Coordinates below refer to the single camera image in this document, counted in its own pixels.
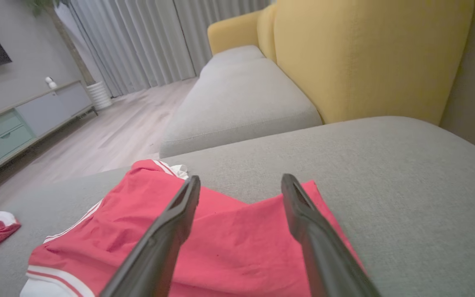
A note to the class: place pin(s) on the grey green tv cabinet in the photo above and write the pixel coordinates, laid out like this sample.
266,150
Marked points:
23,123

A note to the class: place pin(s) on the small white figurine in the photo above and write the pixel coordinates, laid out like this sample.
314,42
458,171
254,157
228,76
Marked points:
50,82

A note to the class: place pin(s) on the potted tree in white pot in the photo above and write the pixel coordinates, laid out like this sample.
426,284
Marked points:
70,45

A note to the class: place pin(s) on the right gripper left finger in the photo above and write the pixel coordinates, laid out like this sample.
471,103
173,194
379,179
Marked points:
159,247

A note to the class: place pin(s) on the grey pleated curtain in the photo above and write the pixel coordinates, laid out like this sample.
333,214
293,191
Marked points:
151,41

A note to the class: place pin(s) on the red jersey with number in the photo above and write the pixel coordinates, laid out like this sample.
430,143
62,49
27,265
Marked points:
233,255

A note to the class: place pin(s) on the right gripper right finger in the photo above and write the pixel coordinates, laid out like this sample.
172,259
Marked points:
320,247

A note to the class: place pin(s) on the yellow sofa back cushion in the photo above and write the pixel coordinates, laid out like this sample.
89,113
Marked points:
365,57

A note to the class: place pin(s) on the yellow sofa armrest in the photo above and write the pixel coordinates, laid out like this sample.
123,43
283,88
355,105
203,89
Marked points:
231,33

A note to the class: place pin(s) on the yellow and grey sofa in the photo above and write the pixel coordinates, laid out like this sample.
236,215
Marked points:
406,198

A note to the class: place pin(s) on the white ribbed plant pot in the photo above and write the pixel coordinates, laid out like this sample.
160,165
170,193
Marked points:
99,95

